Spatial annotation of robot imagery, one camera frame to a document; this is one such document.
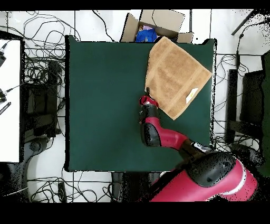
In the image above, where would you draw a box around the orange terry towel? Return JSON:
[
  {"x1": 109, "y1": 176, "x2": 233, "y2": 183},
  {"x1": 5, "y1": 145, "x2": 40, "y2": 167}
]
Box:
[{"x1": 144, "y1": 36, "x2": 213, "y2": 121}]

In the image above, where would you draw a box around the dark green table cloth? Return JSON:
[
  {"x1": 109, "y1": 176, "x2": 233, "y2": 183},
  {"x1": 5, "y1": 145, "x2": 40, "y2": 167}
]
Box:
[{"x1": 65, "y1": 34, "x2": 216, "y2": 173}]

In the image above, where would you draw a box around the bright blue garment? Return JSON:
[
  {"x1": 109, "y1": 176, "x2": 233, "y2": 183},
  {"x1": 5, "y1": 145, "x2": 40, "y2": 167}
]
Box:
[{"x1": 135, "y1": 28, "x2": 158, "y2": 43}]

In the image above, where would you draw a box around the brown cardboard box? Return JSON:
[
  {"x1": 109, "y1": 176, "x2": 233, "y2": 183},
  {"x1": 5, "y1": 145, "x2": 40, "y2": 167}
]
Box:
[{"x1": 120, "y1": 9, "x2": 194, "y2": 44}]

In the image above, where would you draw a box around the black monitor stand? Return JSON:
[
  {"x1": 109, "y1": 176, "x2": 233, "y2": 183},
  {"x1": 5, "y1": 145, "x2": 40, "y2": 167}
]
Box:
[{"x1": 225, "y1": 68, "x2": 266, "y2": 144}]

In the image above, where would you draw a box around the black equipment stand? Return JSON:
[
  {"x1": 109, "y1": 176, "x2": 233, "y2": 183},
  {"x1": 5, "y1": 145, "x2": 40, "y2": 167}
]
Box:
[{"x1": 22, "y1": 60, "x2": 59, "y2": 139}]

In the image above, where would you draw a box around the black wheeled base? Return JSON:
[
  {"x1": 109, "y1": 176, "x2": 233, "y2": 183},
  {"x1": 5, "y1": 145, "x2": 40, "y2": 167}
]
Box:
[{"x1": 229, "y1": 143, "x2": 264, "y2": 167}]

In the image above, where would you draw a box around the black slanted bar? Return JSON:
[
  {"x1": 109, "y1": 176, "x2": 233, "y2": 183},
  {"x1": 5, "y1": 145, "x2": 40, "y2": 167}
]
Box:
[{"x1": 230, "y1": 9, "x2": 258, "y2": 36}]

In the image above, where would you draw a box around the grey round base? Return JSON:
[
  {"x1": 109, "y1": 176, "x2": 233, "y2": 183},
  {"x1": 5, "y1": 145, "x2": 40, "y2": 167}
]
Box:
[{"x1": 22, "y1": 136, "x2": 53, "y2": 165}]

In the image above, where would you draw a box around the black power strip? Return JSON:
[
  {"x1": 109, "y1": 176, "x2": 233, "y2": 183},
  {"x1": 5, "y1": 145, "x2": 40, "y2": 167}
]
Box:
[{"x1": 57, "y1": 182, "x2": 68, "y2": 203}]

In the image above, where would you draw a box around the white side table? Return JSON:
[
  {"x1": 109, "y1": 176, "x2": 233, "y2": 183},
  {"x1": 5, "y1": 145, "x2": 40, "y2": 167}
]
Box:
[{"x1": 0, "y1": 39, "x2": 22, "y2": 163}]

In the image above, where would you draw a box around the black slotted strip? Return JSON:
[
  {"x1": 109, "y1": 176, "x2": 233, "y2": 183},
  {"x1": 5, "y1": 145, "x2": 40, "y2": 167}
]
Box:
[{"x1": 0, "y1": 101, "x2": 12, "y2": 116}]

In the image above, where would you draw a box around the small black device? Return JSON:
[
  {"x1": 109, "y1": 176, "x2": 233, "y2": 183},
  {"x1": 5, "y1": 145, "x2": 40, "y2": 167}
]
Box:
[{"x1": 0, "y1": 88, "x2": 8, "y2": 104}]

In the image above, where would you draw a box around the long black cable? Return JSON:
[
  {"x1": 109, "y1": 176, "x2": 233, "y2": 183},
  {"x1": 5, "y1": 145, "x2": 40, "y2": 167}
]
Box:
[{"x1": 92, "y1": 10, "x2": 115, "y2": 42}]

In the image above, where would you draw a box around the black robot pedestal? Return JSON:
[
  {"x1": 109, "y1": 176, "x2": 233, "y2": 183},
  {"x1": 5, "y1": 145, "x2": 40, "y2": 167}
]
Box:
[{"x1": 110, "y1": 172, "x2": 162, "y2": 202}]

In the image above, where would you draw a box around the black cable with plug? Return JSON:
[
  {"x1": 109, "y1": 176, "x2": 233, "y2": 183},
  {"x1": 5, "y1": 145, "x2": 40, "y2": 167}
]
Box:
[{"x1": 235, "y1": 20, "x2": 270, "y2": 69}]

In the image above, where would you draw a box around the black cable tangle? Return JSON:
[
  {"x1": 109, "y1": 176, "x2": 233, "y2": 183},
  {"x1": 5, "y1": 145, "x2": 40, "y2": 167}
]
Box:
[{"x1": 0, "y1": 10, "x2": 82, "y2": 85}]

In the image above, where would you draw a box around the black camera with cable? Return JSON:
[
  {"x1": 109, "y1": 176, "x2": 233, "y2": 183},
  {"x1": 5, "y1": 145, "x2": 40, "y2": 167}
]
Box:
[{"x1": 0, "y1": 49, "x2": 7, "y2": 68}]

